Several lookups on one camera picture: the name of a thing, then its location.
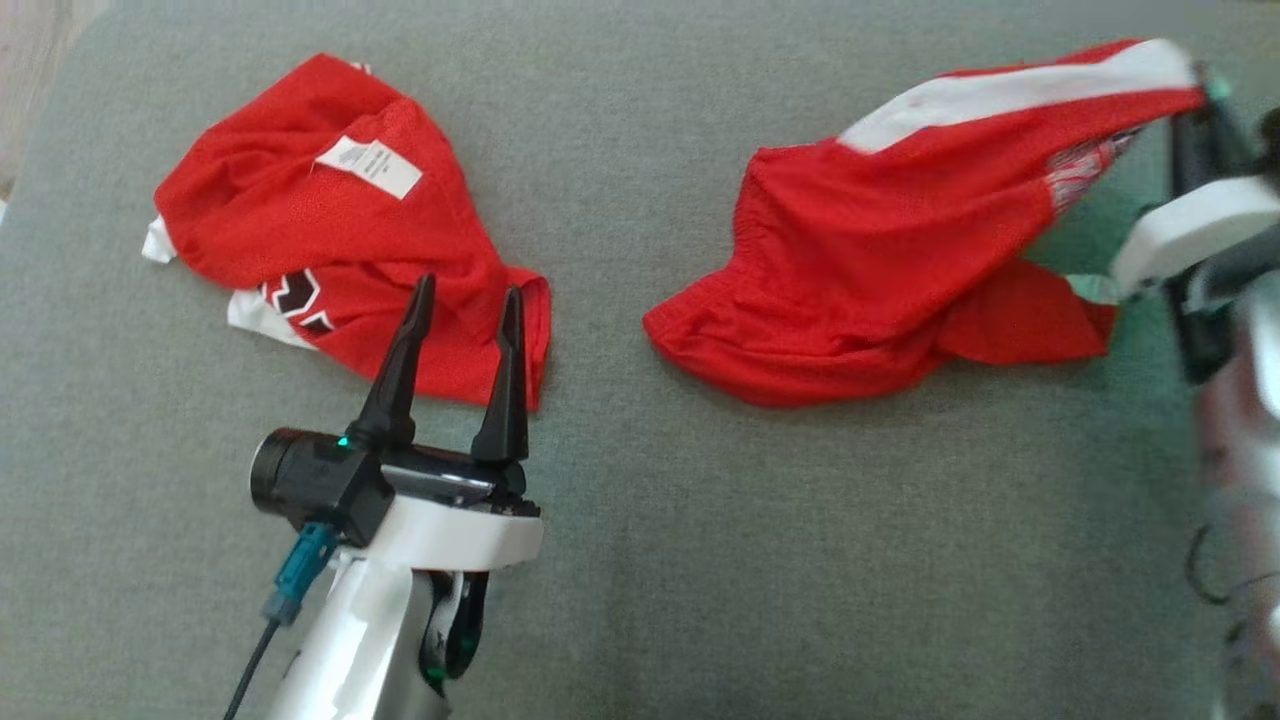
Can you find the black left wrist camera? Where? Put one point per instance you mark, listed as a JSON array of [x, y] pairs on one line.
[[310, 480]]

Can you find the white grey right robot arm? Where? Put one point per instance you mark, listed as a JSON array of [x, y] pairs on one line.
[[1250, 450]]

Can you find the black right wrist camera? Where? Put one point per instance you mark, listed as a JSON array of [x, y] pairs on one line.
[[1272, 140]]

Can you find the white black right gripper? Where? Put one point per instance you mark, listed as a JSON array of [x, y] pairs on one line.
[[1190, 225]]

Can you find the large grey sofa seat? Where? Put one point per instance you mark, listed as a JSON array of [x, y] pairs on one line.
[[700, 550]]

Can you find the red jersey white sleeves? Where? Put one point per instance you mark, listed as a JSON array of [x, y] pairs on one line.
[[300, 220]]

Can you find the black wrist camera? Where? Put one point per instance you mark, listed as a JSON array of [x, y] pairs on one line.
[[1272, 140], [310, 480]]

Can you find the red shorts white stripe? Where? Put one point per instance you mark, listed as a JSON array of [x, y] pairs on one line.
[[850, 260]]

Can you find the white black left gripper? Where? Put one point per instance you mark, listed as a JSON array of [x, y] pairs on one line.
[[460, 535]]

